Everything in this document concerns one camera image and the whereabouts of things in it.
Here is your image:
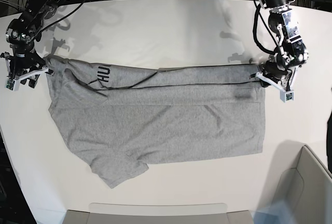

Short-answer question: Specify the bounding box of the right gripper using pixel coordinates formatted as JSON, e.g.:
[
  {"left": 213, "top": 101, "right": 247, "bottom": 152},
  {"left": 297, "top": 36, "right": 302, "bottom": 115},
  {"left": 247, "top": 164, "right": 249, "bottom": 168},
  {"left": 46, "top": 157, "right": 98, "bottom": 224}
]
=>
[{"left": 7, "top": 50, "right": 47, "bottom": 88}]

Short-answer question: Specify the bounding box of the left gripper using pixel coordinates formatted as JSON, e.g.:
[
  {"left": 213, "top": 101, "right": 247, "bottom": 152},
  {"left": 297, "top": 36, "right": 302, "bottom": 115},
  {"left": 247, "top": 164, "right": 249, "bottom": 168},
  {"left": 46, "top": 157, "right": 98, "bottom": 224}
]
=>
[{"left": 259, "top": 61, "right": 292, "bottom": 89}]

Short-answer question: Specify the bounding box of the grey T-shirt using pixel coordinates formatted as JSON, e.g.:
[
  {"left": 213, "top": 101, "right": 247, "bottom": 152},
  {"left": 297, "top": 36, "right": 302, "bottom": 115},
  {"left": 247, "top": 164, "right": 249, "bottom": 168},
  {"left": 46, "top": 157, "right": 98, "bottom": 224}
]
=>
[{"left": 46, "top": 56, "right": 265, "bottom": 188}]

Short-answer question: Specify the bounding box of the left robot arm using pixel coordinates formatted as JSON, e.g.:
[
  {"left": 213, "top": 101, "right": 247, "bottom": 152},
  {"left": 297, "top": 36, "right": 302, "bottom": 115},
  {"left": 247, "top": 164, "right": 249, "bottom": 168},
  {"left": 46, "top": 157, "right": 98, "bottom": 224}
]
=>
[{"left": 253, "top": 0, "right": 309, "bottom": 92}]

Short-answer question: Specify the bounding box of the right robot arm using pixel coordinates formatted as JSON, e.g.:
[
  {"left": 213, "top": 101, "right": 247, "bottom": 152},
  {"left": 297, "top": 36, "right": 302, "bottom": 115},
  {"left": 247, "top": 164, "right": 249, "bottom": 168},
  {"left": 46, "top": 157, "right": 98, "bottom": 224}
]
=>
[{"left": 1, "top": 0, "right": 60, "bottom": 91}]

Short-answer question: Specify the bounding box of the grey box right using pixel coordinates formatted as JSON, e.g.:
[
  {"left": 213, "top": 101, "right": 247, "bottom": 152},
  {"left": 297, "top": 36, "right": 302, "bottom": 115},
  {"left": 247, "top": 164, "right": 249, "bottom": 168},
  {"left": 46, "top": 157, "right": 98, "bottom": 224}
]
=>
[{"left": 269, "top": 146, "right": 331, "bottom": 223}]

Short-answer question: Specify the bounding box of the grey bin front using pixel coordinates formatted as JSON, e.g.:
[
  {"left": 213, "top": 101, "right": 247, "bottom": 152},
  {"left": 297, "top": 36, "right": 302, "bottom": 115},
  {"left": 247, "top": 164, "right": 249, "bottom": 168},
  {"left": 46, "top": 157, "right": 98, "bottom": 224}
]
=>
[{"left": 63, "top": 203, "right": 254, "bottom": 223}]

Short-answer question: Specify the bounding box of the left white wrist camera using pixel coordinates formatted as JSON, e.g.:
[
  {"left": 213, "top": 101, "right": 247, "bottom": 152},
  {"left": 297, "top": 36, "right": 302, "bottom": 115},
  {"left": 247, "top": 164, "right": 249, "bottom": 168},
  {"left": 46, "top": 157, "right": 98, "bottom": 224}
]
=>
[{"left": 250, "top": 71, "right": 297, "bottom": 103}]

